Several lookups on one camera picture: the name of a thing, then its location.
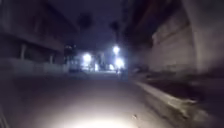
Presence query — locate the tall grey wall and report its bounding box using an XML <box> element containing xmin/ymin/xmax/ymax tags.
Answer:
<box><xmin>126</xmin><ymin>0</ymin><xmax>224</xmax><ymax>76</ymax></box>

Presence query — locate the dark building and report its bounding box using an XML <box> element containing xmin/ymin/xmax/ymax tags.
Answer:
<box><xmin>0</xmin><ymin>0</ymin><xmax>81</xmax><ymax>66</ymax></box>

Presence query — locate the pale concrete kerb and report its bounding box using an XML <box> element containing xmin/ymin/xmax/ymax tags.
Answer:
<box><xmin>132</xmin><ymin>79</ymin><xmax>224</xmax><ymax>128</ymax></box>

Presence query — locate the grey asphalt road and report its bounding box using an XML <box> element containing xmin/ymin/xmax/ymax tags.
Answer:
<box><xmin>0</xmin><ymin>71</ymin><xmax>175</xmax><ymax>128</ymax></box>

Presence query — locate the low pale wall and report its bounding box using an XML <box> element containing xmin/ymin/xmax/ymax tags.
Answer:
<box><xmin>0</xmin><ymin>57</ymin><xmax>72</xmax><ymax>77</ymax></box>

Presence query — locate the dark ground strip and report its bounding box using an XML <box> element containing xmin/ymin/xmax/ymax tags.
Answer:
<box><xmin>141</xmin><ymin>75</ymin><xmax>224</xmax><ymax>116</ymax></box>

